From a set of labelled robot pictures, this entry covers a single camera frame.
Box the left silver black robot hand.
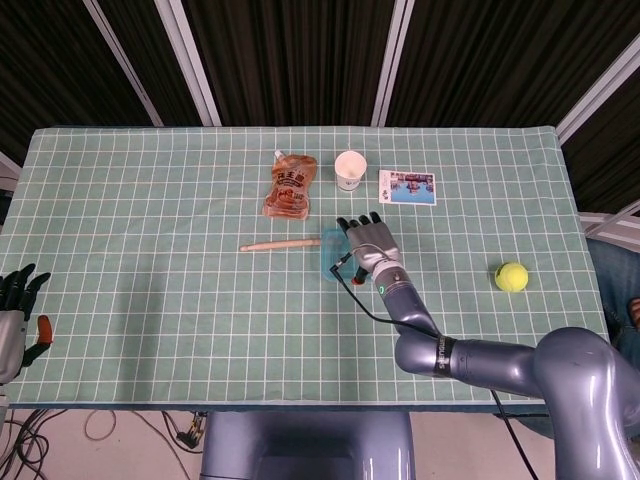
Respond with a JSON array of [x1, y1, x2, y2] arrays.
[[0, 263, 53, 386]]

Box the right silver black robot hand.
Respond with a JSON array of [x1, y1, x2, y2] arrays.
[[335, 211, 404, 287]]

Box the blue plastic lid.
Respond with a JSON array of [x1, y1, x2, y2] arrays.
[[317, 227, 352, 283]]

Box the blue photo card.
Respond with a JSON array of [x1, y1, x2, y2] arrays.
[[377, 169, 438, 207]]

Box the white paper cup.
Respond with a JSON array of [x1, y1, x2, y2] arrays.
[[334, 150, 368, 193]]

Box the wooden stick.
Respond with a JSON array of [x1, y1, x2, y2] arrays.
[[239, 237, 323, 253]]

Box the brown sauce pouch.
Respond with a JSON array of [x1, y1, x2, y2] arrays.
[[261, 149, 319, 220]]

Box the yellow tennis ball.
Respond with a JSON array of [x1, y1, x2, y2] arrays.
[[494, 261, 530, 293]]

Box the green checkered tablecloth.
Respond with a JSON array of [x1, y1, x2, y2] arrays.
[[0, 124, 627, 414]]

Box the black pleated curtain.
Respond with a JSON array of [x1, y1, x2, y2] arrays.
[[0, 0, 640, 216]]

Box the black power plug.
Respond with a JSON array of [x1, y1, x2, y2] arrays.
[[176, 412, 207, 448]]

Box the blue-grey robot torso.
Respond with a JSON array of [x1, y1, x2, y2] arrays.
[[199, 410, 417, 480]]

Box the person's blue jeans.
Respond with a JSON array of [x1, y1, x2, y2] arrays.
[[519, 234, 640, 444]]

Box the black cable with elbow plug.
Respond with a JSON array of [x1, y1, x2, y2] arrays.
[[328, 252, 540, 480]]

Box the black floor cable bundle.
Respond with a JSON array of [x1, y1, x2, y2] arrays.
[[0, 408, 57, 480]]

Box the white frame piece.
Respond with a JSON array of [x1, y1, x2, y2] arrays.
[[0, 151, 22, 192]]

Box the white metal frame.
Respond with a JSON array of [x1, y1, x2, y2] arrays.
[[578, 201, 640, 236]]

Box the thin white frame post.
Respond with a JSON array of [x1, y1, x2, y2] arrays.
[[82, 0, 165, 127]]

